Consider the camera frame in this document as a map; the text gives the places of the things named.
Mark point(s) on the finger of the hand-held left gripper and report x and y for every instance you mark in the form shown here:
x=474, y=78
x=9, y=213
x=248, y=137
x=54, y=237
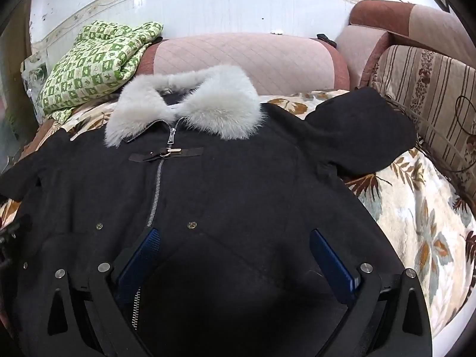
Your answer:
x=13, y=230

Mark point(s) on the leaf print blanket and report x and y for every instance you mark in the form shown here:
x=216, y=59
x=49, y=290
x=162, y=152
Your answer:
x=420, y=223

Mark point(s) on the pink quilted sofa backrest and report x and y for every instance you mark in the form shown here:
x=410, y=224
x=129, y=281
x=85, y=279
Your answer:
x=245, y=63

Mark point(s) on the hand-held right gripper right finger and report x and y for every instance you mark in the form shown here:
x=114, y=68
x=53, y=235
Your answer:
x=333, y=264

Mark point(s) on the black coat with fur collar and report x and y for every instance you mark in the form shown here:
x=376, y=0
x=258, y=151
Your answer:
x=230, y=178

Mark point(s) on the striped floral cushion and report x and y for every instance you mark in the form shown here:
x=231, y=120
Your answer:
x=435, y=100

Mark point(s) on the brown pink sofa armrest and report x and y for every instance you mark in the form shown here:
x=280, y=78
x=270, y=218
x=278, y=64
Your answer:
x=375, y=33

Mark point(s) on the green patterned folded quilt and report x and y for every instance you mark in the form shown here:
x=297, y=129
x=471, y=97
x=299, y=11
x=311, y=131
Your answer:
x=93, y=67

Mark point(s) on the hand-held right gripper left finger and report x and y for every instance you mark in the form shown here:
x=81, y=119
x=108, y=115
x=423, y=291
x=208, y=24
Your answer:
x=140, y=257

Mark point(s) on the clear plastic bag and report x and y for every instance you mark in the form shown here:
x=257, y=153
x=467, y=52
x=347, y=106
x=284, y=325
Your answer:
x=34, y=74

